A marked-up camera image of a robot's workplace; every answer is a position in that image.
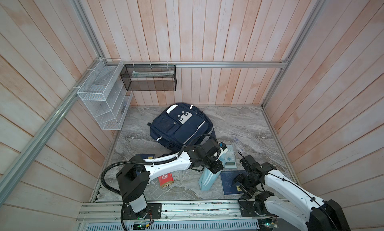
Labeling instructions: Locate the navy blue student backpack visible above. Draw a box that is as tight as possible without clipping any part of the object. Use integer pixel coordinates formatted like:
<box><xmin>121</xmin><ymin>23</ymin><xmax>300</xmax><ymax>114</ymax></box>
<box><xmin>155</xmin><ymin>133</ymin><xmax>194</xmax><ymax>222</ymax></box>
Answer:
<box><xmin>147</xmin><ymin>102</ymin><xmax>216</xmax><ymax>154</ymax></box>

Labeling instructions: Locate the horizontal aluminium wall rail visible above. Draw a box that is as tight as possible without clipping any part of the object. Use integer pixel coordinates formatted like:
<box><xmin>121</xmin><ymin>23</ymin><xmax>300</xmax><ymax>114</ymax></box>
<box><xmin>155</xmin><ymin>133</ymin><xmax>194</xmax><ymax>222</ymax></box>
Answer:
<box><xmin>108</xmin><ymin>59</ymin><xmax>288</xmax><ymax>68</ymax></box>

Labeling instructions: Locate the light green calculator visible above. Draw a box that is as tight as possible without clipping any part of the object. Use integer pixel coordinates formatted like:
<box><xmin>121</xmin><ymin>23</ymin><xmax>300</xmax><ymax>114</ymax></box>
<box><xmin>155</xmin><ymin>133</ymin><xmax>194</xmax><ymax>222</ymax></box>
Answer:
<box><xmin>224</xmin><ymin>145</ymin><xmax>237</xmax><ymax>169</ymax></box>

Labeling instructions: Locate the red rectangular box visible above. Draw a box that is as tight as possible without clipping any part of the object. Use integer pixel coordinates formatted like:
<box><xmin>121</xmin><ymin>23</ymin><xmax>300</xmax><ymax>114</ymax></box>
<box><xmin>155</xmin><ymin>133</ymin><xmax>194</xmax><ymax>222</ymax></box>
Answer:
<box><xmin>158</xmin><ymin>173</ymin><xmax>174</xmax><ymax>188</ymax></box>

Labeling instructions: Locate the black mesh wall basket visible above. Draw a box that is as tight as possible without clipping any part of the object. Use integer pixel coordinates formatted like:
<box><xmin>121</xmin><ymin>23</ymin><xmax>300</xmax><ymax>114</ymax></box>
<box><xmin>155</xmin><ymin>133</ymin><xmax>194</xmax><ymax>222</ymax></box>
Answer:
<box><xmin>120</xmin><ymin>64</ymin><xmax>177</xmax><ymax>91</ymax></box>

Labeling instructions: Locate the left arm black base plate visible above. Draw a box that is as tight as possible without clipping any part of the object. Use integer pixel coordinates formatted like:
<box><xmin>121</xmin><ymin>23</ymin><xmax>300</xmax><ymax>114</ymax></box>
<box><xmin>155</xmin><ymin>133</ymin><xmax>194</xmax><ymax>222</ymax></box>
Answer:
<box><xmin>121</xmin><ymin>203</ymin><xmax>162</xmax><ymax>221</ymax></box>

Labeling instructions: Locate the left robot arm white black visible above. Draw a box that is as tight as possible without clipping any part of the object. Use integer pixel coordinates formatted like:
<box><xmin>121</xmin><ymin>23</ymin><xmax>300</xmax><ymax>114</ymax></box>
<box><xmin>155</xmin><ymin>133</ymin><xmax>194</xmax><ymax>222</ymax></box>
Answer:
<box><xmin>116</xmin><ymin>139</ymin><xmax>228</xmax><ymax>214</ymax></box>

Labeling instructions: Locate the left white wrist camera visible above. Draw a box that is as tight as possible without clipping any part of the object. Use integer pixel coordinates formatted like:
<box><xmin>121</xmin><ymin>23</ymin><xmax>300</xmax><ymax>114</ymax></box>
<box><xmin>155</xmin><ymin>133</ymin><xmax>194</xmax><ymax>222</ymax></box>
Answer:
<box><xmin>219</xmin><ymin>143</ymin><xmax>228</xmax><ymax>159</ymax></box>

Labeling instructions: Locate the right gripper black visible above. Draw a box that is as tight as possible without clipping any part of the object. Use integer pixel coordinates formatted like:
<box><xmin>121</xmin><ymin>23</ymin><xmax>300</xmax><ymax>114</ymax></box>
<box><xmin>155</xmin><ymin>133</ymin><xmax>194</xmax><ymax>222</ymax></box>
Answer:
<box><xmin>229</xmin><ymin>171</ymin><xmax>258</xmax><ymax>197</ymax></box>

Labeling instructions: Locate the blue book yellow spine label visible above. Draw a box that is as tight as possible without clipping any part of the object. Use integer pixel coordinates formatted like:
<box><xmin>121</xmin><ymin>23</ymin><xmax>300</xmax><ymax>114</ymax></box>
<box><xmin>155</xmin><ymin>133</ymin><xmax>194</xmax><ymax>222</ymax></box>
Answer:
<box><xmin>138</xmin><ymin>154</ymin><xmax>155</xmax><ymax>160</ymax></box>

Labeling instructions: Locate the blue book yellow front label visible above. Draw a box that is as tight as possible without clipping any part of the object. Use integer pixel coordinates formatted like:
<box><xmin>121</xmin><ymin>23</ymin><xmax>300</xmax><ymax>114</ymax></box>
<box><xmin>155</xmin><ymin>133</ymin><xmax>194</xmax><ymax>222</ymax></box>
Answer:
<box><xmin>220</xmin><ymin>171</ymin><xmax>248</xmax><ymax>196</ymax></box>

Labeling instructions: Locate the aluminium front rail frame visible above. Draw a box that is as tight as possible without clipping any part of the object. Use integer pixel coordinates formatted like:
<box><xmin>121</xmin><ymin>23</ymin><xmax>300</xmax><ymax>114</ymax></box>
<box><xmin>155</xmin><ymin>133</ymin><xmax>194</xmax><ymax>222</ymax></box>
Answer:
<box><xmin>74</xmin><ymin>199</ymin><xmax>331</xmax><ymax>231</ymax></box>

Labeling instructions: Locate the white wire mesh shelf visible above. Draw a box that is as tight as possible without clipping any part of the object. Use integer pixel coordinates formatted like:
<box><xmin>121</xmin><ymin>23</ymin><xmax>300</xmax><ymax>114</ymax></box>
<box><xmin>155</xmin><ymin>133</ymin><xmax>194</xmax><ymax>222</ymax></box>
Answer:
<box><xmin>78</xmin><ymin>58</ymin><xmax>133</xmax><ymax>131</ymax></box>

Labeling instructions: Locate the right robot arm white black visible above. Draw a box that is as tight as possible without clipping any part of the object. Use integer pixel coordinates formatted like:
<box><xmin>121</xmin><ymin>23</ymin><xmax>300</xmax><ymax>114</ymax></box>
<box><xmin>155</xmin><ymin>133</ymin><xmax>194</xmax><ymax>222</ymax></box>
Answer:
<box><xmin>233</xmin><ymin>155</ymin><xmax>351</xmax><ymax>231</ymax></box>

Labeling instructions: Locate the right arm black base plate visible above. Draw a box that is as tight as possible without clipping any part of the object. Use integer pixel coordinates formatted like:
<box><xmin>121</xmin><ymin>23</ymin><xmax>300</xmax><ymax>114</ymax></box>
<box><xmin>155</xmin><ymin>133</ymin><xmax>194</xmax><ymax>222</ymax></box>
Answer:
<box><xmin>238</xmin><ymin>200</ymin><xmax>277</xmax><ymax>218</ymax></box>

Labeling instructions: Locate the light blue pencil pouch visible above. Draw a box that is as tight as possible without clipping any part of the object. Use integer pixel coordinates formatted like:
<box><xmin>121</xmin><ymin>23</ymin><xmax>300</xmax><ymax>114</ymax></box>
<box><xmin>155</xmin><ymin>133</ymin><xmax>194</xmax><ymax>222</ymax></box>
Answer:
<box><xmin>198</xmin><ymin>168</ymin><xmax>223</xmax><ymax>192</ymax></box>

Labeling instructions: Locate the left black corrugated cable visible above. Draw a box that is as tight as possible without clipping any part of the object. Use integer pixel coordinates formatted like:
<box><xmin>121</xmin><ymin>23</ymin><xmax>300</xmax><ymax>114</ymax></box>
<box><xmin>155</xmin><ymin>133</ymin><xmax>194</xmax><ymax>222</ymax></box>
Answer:
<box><xmin>100</xmin><ymin>134</ymin><xmax>220</xmax><ymax>231</ymax></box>

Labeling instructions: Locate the clear plastic small case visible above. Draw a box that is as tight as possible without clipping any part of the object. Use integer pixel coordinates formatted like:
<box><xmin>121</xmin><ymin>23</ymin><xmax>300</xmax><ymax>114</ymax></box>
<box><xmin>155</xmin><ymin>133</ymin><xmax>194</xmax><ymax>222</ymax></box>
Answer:
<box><xmin>233</xmin><ymin>137</ymin><xmax>246</xmax><ymax>153</ymax></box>

